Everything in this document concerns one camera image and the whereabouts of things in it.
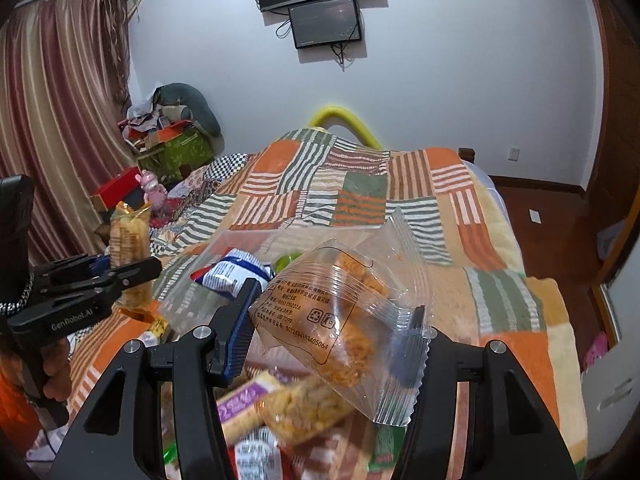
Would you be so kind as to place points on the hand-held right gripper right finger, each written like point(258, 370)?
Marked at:
point(452, 375)

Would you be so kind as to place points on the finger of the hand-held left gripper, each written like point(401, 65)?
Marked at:
point(135, 270)
point(92, 262)

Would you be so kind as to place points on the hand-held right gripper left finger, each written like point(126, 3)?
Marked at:
point(239, 332)

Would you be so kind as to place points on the yellow rice cracker packet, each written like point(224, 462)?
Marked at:
point(129, 240)

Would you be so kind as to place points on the clear zip bag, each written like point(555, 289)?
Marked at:
point(200, 256)

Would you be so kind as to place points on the clear packet of orange crackers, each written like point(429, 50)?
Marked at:
point(335, 320)

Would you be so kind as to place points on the person's left hand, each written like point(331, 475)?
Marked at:
point(57, 370)

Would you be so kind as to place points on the blue and white snack packet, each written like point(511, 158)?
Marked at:
point(230, 270)

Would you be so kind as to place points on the small yellow snack packet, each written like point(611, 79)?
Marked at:
point(156, 331)

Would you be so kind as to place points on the purple snack packet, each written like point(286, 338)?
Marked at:
point(245, 402)

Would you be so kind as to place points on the red flat box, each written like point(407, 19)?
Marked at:
point(116, 187)

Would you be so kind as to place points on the pink toy figure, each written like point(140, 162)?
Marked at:
point(154, 191)

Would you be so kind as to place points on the green round snack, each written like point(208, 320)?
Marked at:
point(286, 261)

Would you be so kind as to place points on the clear packet of yellow crisps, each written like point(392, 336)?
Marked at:
point(300, 407)

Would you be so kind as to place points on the green snack packet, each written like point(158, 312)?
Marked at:
point(386, 447)

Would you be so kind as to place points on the red and white snack packet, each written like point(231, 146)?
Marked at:
point(257, 455)

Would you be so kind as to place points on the orange cardboard box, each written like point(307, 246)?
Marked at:
point(162, 137)

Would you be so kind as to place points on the black and white checkered cloth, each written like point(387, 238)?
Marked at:
point(227, 167)

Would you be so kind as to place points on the pink slipper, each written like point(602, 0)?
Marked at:
point(595, 352)

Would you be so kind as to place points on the white cabinet door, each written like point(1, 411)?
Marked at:
point(612, 385)

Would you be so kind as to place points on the striped brown curtain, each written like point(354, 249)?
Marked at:
point(60, 100)

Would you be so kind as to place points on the grey long pillow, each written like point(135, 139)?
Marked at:
point(200, 110)

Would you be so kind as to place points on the striped patchwork blanket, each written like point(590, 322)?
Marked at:
point(425, 200)

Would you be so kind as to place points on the white paper sheet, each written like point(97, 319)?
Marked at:
point(535, 216)

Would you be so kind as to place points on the wooden bedpost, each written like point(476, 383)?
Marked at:
point(466, 155)

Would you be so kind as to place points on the yellow foam tube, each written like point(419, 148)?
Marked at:
point(345, 117)

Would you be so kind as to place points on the brown wooden wardrobe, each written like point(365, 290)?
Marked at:
point(617, 135)

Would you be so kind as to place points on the white wall socket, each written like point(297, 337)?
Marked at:
point(513, 153)

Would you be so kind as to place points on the small black wall monitor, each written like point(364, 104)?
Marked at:
point(325, 22)

